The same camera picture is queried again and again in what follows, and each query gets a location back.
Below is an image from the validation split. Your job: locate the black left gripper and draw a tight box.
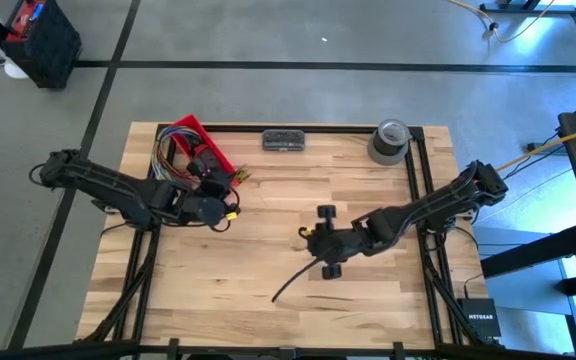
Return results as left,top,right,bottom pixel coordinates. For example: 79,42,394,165
195,169,240,231

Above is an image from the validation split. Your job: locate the black box with red lid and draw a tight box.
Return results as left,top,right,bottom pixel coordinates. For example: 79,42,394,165
2,0,83,90

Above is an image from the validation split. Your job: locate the black desk leg bar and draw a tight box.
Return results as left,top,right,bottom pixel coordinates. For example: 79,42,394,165
480,221,576,279

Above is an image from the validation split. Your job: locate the black tape roll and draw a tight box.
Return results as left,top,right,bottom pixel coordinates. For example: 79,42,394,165
371,118,413,158

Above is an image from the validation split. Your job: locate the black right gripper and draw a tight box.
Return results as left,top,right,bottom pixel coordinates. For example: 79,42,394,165
306,203,369,281

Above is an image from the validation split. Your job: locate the yellow extension cord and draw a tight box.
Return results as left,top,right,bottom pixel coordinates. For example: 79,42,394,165
447,0,560,45

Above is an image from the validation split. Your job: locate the red plastic bin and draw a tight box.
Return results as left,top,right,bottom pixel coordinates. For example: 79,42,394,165
169,113,242,192

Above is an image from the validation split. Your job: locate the black desk foot bar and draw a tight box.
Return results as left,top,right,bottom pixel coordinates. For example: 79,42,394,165
478,0,576,16

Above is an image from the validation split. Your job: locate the grey duct tape roll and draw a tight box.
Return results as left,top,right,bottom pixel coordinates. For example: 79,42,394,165
366,142,411,167

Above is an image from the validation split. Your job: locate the black front crossbar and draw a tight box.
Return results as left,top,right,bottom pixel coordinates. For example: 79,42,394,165
0,339,576,360

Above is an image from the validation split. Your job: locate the black Netgear switch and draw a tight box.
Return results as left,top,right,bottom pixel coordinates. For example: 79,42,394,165
456,297,503,339

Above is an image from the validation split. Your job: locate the yellow ethernet cable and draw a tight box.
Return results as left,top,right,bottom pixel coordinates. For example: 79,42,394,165
495,121,576,174

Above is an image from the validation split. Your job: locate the bundle of coloured wires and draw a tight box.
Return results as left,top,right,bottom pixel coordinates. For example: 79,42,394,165
147,124,210,187

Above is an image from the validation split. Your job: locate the black aluminium table frame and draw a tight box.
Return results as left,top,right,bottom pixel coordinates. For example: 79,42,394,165
74,122,507,351

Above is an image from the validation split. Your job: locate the black dangling strap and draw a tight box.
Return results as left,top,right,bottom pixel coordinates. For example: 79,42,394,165
270,257,322,304

